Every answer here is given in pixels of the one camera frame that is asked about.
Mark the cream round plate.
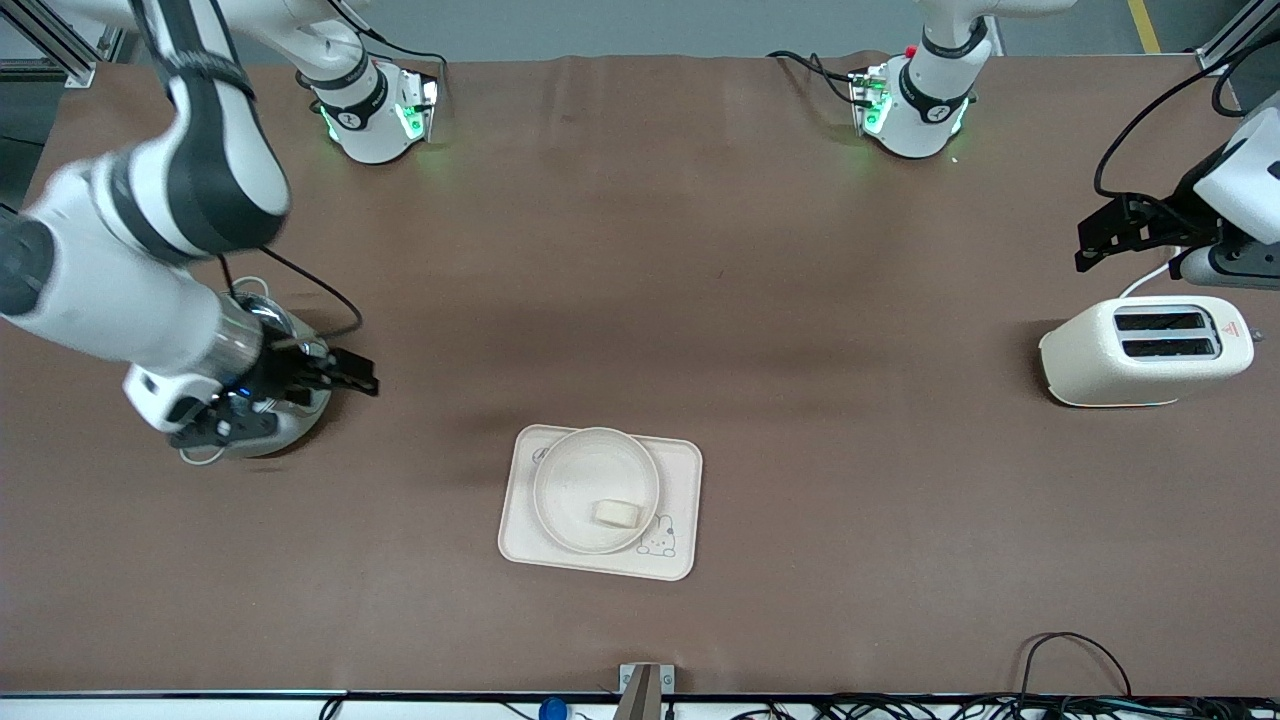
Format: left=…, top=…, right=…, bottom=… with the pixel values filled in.
left=532, top=427, right=662, bottom=556

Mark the black looped cable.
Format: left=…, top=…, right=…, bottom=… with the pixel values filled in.
left=1018, top=631, right=1134, bottom=701

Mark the black base cable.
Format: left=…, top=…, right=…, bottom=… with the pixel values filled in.
left=322, top=0, right=448, bottom=96
left=767, top=48, right=863, bottom=106

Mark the cream two-slot toaster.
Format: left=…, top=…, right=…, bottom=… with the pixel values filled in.
left=1038, top=295, right=1263, bottom=409

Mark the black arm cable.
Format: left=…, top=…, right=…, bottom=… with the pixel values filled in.
left=1093, top=35, right=1280, bottom=201
left=215, top=245, right=363, bottom=341

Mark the glass pot lid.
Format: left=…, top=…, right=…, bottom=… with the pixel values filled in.
left=225, top=292, right=327, bottom=381

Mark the steel electric cooking pot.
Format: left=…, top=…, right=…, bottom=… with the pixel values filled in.
left=178, top=277, right=336, bottom=467

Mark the aluminium frame profile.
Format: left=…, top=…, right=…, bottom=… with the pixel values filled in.
left=1195, top=0, right=1280, bottom=76
left=0, top=0, right=136, bottom=89

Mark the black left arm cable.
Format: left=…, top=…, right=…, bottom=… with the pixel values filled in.
left=1093, top=35, right=1280, bottom=201

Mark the black left base cable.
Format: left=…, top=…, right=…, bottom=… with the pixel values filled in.
left=767, top=48, right=863, bottom=106

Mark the cream rabbit print tray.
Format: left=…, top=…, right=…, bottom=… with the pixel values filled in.
left=497, top=424, right=704, bottom=582

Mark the metal table edge bracket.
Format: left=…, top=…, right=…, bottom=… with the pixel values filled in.
left=618, top=663, right=675, bottom=720

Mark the white toaster power cord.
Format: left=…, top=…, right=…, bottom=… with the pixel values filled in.
left=1118, top=255, right=1187, bottom=301

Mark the black cable bundle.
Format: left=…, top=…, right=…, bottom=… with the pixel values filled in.
left=730, top=694, right=1280, bottom=720

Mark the black right base cable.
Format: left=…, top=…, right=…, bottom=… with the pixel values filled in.
left=322, top=0, right=448, bottom=96

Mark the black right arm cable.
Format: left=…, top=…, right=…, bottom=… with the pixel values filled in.
left=215, top=245, right=363, bottom=341

